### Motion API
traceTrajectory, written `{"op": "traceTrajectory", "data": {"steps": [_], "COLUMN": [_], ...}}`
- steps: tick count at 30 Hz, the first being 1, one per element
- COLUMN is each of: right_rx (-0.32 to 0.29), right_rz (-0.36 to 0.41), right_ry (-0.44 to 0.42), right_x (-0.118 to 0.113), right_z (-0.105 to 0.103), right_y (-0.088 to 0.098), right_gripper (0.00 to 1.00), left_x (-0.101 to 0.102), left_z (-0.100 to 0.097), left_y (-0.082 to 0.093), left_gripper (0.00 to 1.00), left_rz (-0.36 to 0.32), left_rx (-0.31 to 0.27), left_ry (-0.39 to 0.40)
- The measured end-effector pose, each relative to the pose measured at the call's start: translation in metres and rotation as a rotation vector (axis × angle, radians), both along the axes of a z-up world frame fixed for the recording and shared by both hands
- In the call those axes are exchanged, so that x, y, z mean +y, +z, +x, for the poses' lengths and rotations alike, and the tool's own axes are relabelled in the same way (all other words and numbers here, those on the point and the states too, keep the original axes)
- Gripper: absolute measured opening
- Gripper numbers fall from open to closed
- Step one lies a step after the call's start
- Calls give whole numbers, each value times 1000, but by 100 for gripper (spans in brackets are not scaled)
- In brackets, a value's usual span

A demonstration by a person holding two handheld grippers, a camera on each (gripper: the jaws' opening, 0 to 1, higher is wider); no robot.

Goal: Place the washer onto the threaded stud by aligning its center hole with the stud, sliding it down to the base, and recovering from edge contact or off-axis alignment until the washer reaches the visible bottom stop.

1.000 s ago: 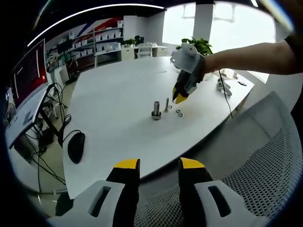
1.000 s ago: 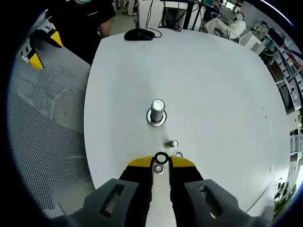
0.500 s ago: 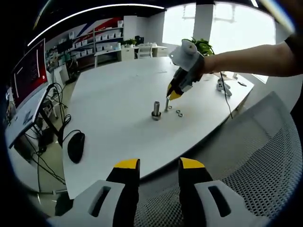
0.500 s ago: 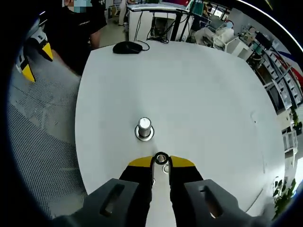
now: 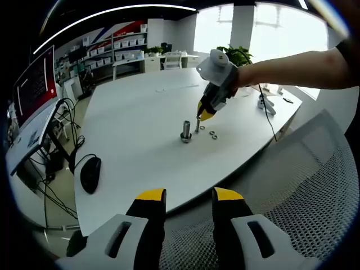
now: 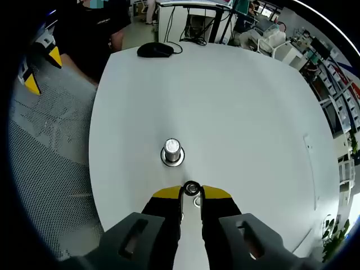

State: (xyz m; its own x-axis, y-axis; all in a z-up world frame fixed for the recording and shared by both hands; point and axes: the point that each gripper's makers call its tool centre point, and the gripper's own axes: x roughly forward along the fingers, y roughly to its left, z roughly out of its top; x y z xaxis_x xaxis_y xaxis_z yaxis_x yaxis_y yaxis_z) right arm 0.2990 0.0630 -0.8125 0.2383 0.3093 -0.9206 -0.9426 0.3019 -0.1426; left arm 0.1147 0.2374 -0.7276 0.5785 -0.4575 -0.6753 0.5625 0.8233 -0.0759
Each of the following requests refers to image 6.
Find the green leafy plant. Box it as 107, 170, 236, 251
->
321, 214, 352, 255

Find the black computer mouse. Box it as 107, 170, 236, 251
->
137, 42, 175, 59

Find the large dark washer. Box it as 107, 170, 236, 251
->
160, 145, 186, 167

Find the white desk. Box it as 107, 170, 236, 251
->
156, 0, 235, 45

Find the small black monitor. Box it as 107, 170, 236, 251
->
310, 37, 330, 59

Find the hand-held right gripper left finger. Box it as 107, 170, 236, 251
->
63, 184, 185, 270

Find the grey mesh chair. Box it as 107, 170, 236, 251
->
7, 60, 105, 261

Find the white background chair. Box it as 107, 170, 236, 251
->
256, 37, 293, 59

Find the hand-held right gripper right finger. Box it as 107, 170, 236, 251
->
199, 184, 324, 270

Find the large threaded steel stud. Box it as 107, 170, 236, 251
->
160, 138, 186, 167

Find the white shelf with storage bins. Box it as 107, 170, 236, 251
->
309, 42, 360, 137

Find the black mouse cable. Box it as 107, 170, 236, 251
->
168, 41, 184, 55

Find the black cable bundle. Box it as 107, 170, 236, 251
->
165, 5, 210, 47

